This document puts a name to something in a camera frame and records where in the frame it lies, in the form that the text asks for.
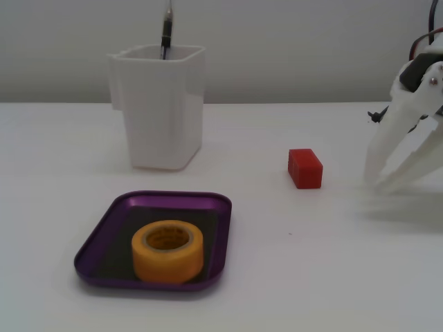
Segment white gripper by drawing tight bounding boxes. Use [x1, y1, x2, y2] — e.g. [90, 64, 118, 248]
[364, 50, 443, 195]

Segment red cube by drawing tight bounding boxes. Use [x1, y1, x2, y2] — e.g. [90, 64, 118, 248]
[287, 148, 324, 190]

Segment white plastic pen holder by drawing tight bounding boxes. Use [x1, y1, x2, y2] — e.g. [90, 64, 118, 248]
[106, 44, 207, 171]

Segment black pen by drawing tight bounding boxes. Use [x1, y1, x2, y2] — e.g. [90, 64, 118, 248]
[159, 0, 174, 61]

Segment yellow masking tape roll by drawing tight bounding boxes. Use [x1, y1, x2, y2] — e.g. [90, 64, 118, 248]
[131, 219, 204, 285]

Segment purple metal tray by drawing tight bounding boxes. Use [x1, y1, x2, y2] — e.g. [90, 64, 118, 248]
[73, 190, 233, 293]

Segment red and black wire bundle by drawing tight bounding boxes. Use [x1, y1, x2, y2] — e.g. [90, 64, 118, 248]
[407, 0, 443, 62]

